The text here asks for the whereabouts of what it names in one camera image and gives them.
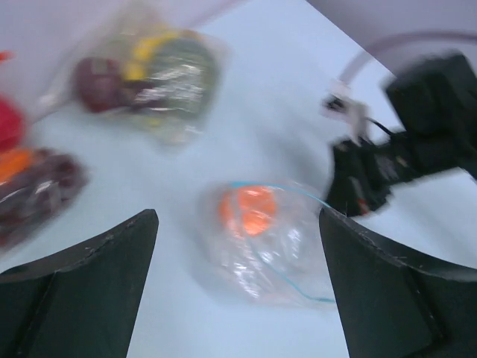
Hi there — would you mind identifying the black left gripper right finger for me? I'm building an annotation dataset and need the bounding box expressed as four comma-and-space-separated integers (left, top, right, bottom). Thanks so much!
319, 208, 476, 358

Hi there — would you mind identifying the orange fake fruit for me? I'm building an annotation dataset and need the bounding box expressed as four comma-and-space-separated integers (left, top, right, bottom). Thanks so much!
218, 185, 277, 237

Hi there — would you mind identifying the clear bag with melon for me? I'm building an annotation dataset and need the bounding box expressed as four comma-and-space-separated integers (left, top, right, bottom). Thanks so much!
34, 1, 228, 145

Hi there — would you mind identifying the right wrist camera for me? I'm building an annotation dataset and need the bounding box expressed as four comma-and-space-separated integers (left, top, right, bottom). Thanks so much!
322, 80, 370, 146

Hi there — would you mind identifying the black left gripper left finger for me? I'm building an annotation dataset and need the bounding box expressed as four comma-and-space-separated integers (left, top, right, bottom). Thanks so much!
1, 209, 159, 358

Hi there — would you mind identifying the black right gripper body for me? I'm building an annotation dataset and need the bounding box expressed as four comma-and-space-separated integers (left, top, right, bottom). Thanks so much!
326, 139, 417, 217

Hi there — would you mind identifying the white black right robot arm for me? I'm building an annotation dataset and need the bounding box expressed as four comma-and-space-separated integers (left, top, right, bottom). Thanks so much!
323, 52, 476, 217

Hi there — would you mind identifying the red zip bag of food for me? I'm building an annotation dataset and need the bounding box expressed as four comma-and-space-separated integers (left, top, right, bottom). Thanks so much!
1, 95, 88, 253

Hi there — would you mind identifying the clear zip top bag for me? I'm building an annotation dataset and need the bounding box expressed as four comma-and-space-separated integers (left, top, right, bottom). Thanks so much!
198, 181, 335, 308

